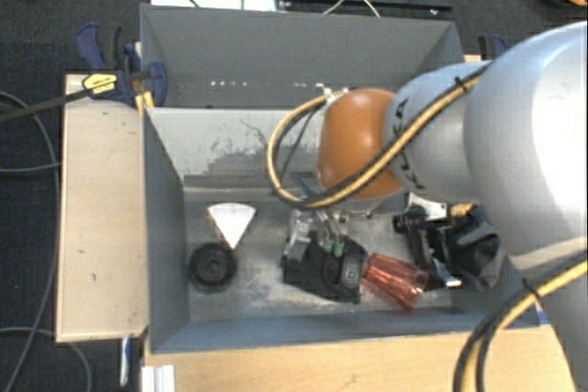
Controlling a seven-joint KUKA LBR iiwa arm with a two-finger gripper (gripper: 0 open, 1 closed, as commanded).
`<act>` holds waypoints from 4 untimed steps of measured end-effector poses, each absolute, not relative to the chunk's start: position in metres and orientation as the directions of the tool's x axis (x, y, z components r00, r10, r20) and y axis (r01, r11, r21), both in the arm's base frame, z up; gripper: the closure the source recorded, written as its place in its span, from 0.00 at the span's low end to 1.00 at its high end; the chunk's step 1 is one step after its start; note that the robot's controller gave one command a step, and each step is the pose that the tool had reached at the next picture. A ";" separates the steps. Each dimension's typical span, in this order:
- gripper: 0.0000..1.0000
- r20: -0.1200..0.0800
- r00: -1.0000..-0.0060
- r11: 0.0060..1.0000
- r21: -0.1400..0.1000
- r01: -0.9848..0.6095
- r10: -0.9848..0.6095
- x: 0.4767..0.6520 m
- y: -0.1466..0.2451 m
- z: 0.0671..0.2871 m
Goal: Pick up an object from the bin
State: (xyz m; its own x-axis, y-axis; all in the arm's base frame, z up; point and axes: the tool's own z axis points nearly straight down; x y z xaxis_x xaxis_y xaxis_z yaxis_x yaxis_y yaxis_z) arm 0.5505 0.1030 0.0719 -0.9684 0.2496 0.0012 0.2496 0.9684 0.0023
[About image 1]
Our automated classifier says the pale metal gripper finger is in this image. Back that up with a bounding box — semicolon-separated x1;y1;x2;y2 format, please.
288;213;319;247
281;241;309;265

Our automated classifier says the black box-shaped device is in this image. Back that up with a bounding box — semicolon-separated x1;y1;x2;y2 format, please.
280;235;369;306

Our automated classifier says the white triangular wedge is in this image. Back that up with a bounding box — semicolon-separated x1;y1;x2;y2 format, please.
206;202;258;251

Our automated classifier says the black round disc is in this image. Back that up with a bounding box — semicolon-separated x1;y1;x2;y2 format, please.
187;241;240;291

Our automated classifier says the red clear plastic cup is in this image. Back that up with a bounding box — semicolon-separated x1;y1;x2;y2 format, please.
359;252;431;313

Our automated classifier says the black plastic tool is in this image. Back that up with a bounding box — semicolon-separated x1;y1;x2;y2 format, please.
407;219;464;290

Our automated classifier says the grey metal bin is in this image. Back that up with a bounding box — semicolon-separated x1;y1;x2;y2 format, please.
139;3;541;355

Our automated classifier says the pale wood board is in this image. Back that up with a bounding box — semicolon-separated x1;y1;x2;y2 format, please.
55;73;151;343

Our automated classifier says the black cylinder on white bracket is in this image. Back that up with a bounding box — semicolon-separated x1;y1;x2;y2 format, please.
391;193;474;240

